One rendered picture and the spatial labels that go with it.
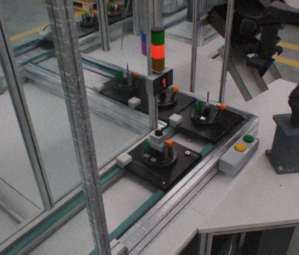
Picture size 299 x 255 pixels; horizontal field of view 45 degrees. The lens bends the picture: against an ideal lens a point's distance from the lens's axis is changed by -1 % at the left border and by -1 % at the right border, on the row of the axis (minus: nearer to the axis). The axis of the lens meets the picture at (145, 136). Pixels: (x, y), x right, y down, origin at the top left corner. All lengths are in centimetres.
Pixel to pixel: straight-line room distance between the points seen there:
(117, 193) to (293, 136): 69
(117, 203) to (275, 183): 63
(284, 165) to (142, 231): 68
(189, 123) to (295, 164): 47
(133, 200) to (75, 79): 76
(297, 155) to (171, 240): 62
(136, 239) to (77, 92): 63
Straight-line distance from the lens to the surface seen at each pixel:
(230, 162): 144
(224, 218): 137
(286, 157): 155
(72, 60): 63
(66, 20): 62
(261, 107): 197
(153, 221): 121
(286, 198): 149
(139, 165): 139
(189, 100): 177
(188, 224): 134
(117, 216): 129
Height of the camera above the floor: 189
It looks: 37 degrees down
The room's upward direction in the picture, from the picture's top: 3 degrees counter-clockwise
